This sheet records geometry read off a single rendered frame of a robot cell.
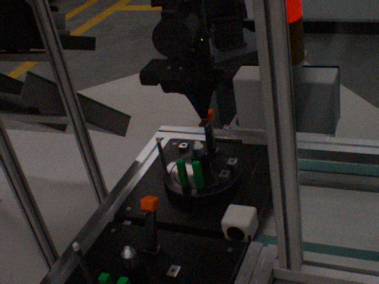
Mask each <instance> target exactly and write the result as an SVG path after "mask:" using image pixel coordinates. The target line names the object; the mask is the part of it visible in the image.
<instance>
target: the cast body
mask: <svg viewBox="0 0 379 284"><path fill-rule="evenodd" d="M49 8H50V10H51V13H52V16H53V21H54V23H55V27H56V28H57V33H58V35H64V36H70V34H71V31H70V30H65V28H66V13H64V12H62V13H60V12H58V7H56V6H50V5H49Z"/></svg>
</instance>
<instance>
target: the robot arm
mask: <svg viewBox="0 0 379 284"><path fill-rule="evenodd" d="M151 6H152V7H162V11H161V16H162V18H161V19H160V21H159V22H158V23H157V25H156V27H155V28H154V30H153V33H152V42H153V44H154V46H155V48H156V50H157V51H158V52H159V53H160V54H161V55H163V56H166V57H168V59H152V60H151V61H150V62H149V63H148V64H147V65H146V66H145V67H144V68H143V69H142V70H141V71H140V72H139V80H140V83H141V85H144V86H158V84H159V83H160V86H161V87H162V91H163V93H179V94H183V95H185V96H186V97H187V98H188V99H189V101H190V103H191V104H192V105H193V107H194V109H195V110H196V113H197V114H198V115H199V117H200V118H201V119H206V117H207V116H208V109H209V106H210V102H211V99H212V96H213V91H214V90H215V89H216V88H217V87H218V86H219V83H220V82H221V81H223V85H224V86H225V88H233V78H234V77H235V75H236V73H237V72H238V70H239V69H240V68H241V64H253V62H252V60H231V62H230V63H229V64H228V65H227V66H226V67H221V66H214V65H213V62H214V60H215V57H214V55H211V52H210V44H209V39H212V44H213V46H214V47H216V48H217V49H218V50H219V51H220V52H225V51H229V50H233V49H237V48H240V47H243V46H246V45H247V42H246V41H245V40H244V33H243V27H242V21H244V19H246V18H248V14H247V9H246V4H245V1H244V0H151ZM238 11H239V12H238ZM207 24H212V28H210V32H207V28H206V25H207Z"/></svg>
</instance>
